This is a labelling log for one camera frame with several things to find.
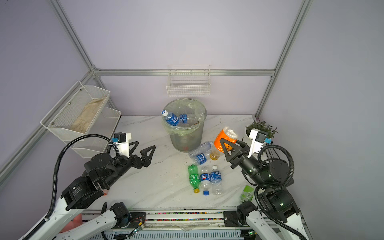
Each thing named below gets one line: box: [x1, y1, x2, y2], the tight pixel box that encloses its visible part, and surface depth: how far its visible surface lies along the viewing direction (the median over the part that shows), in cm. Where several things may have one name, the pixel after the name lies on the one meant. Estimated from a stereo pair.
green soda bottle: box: [188, 164, 201, 194], surface depth 84 cm
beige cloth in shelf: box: [70, 96, 106, 134], surface depth 80 cm
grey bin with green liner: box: [161, 98, 207, 152], surface depth 94 cm
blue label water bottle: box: [193, 153, 210, 166], surface depth 92 cm
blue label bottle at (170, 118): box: [161, 109, 180, 126], surface depth 83 cm
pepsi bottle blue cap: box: [200, 167, 212, 196], surface depth 85 cm
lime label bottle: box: [240, 185, 255, 202], surface depth 79 cm
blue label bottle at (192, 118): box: [179, 113, 200, 125], surface depth 95 cm
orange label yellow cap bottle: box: [210, 126, 238, 161], surface depth 53 cm
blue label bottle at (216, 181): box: [210, 165, 223, 196], surface depth 84 cm
